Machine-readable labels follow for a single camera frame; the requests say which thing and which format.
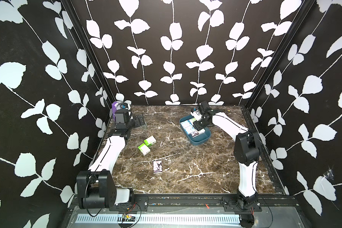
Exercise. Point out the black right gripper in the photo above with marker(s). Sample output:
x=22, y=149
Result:
x=196, y=126

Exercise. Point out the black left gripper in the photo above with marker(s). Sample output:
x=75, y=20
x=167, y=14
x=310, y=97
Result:
x=137, y=123

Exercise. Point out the green white tissue pack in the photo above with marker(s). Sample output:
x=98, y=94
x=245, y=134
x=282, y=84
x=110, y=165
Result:
x=192, y=120

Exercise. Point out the light blue tissue pack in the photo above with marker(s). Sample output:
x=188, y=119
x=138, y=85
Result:
x=190, y=130
x=186, y=124

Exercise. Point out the black purple tissue pack front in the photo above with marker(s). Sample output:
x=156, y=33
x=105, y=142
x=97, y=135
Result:
x=157, y=166

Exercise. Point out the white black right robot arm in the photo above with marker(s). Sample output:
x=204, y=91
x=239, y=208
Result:
x=247, y=149

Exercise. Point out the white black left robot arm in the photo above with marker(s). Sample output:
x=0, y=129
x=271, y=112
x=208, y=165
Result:
x=96, y=187

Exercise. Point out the teal plastic storage box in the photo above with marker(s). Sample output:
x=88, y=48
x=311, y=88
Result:
x=195, y=137

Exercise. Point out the purple plastic holder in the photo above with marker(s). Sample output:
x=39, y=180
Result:
x=116, y=106

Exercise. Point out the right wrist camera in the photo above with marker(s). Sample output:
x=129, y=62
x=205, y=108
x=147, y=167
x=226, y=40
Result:
x=196, y=114

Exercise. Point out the black front mounting rail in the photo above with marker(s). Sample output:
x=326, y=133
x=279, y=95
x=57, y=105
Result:
x=228, y=202

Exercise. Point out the small circuit board with wires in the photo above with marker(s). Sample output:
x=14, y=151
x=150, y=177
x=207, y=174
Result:
x=126, y=218

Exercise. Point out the white perforated rail strip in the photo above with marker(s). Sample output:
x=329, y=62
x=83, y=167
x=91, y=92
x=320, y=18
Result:
x=173, y=219

